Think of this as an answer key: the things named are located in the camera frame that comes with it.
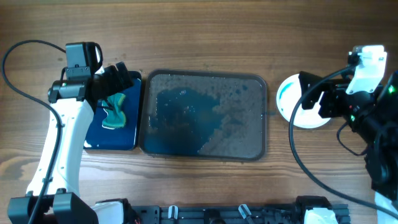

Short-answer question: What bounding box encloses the white plate being scrubbed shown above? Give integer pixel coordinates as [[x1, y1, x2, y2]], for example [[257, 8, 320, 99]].
[[276, 74, 330, 129]]

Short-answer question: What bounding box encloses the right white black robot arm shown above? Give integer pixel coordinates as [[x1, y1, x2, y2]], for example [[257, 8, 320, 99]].
[[296, 69, 397, 223]]

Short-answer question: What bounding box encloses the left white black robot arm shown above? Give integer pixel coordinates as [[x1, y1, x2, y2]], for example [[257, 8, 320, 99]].
[[7, 62, 136, 223]]

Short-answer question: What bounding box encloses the small blue tray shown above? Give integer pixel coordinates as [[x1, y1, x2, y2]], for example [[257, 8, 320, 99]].
[[83, 71, 142, 151]]

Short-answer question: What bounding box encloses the large brown tray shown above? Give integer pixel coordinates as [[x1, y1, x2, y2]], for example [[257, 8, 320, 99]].
[[138, 69, 268, 162]]

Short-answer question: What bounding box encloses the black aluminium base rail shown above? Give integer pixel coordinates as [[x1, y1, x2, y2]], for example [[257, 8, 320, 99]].
[[130, 195, 351, 224]]

